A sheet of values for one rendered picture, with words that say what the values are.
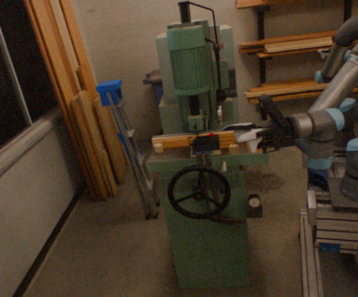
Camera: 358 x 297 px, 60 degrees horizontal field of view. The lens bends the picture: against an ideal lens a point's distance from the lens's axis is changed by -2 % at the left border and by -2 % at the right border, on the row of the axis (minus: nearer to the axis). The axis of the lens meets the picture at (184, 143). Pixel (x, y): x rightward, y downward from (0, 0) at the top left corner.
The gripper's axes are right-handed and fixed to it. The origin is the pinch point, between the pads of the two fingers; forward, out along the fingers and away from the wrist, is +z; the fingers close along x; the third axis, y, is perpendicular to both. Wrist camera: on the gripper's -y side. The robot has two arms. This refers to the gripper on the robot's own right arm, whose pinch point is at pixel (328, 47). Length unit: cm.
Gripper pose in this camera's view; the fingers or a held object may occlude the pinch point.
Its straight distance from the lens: 231.8
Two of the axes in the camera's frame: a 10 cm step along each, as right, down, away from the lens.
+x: 9.6, -2.3, -1.4
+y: 2.6, 8.9, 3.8
